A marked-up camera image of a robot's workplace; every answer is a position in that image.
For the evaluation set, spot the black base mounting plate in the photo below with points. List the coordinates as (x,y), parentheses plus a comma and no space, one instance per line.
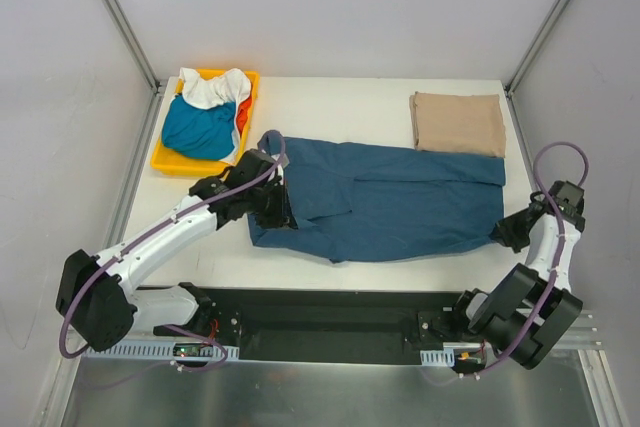
(353,327)

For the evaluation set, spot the aluminium front rail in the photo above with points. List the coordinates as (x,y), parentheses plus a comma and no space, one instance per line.
(584,334)

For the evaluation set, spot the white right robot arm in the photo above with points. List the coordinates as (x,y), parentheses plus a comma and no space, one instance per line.
(529,311)

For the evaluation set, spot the aluminium frame post right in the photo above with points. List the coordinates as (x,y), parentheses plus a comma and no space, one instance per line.
(535,47)

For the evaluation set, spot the grey slotted cable duct right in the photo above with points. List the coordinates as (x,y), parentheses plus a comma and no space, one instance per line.
(438,358)

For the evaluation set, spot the aluminium frame post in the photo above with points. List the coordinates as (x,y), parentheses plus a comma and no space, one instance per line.
(132,43)
(535,47)

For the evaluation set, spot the folded beige t-shirt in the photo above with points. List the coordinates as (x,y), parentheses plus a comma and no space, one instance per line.
(458,124)

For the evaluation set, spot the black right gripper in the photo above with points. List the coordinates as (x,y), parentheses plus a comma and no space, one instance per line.
(511,231)

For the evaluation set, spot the grey slotted cable duct left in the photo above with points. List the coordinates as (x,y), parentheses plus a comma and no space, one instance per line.
(166,351)

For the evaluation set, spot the dark blue t-shirt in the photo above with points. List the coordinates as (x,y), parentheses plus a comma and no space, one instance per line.
(370,203)

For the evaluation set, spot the grey slotted cable duct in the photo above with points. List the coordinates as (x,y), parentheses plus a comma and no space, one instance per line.
(438,358)
(166,351)

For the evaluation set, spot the white t-shirt in tray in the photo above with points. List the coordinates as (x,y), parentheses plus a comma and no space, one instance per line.
(232,86)

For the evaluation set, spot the aluminium frame post left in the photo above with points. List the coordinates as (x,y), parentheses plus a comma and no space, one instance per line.
(132,43)

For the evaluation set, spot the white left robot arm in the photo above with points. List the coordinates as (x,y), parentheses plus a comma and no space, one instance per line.
(101,296)

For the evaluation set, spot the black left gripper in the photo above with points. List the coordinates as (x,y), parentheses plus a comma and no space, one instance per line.
(279,205)

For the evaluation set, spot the bright blue t-shirt in tray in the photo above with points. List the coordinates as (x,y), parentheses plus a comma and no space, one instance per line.
(199,134)

